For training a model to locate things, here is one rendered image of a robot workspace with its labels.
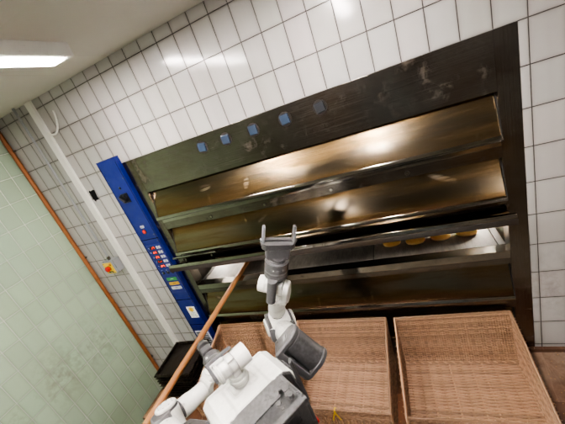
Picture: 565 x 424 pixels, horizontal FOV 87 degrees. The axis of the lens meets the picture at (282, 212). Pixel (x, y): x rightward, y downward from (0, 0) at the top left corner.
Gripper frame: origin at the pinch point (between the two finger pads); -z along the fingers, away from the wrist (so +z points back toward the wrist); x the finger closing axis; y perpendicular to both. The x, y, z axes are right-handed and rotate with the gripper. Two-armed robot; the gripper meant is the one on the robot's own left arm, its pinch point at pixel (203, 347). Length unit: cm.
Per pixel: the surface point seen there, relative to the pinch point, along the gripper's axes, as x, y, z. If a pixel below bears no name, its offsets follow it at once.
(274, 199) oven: -47, 66, 3
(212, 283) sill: 1, 29, -52
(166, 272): -15, 10, -74
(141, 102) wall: -116, 37, -40
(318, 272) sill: 2, 71, 11
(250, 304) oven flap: 20, 41, -32
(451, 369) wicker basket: 60, 91, 68
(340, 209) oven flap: -34, 84, 30
